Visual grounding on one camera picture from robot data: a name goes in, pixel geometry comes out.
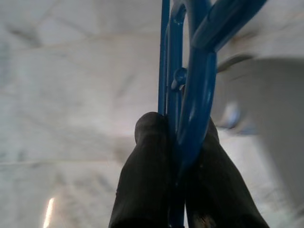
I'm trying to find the blue plastic hanger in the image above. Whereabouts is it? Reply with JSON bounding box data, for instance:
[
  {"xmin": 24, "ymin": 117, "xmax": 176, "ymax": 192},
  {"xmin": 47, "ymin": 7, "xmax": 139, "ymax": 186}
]
[{"xmin": 158, "ymin": 0, "xmax": 267, "ymax": 228}]

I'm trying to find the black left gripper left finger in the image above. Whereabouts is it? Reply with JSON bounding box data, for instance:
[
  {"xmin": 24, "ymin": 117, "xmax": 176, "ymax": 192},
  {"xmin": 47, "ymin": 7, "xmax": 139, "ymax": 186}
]
[{"xmin": 108, "ymin": 112, "xmax": 176, "ymax": 228}]

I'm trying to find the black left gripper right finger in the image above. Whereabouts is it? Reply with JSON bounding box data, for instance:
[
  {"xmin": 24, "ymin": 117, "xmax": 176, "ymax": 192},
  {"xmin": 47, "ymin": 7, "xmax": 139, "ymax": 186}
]
[{"xmin": 184, "ymin": 117, "xmax": 264, "ymax": 228}]

